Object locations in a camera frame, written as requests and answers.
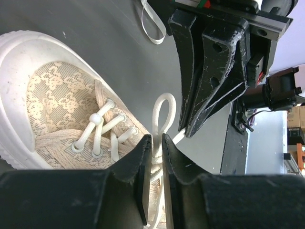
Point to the white ribbon loop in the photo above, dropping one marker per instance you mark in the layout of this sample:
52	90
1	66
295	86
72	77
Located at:
156	21

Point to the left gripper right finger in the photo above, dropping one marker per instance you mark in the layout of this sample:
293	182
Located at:
197	199

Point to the white shoelace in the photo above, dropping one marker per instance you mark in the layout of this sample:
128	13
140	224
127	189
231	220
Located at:
96	121

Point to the beige lace sneaker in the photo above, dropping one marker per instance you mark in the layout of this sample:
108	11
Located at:
47	95

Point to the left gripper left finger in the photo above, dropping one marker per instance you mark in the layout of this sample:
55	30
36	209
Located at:
114	198

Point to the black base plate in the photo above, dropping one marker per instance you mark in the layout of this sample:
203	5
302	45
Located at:
235	145

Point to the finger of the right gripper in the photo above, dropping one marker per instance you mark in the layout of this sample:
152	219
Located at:
184	25
226	52

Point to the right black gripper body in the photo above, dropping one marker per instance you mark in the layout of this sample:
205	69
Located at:
266	28

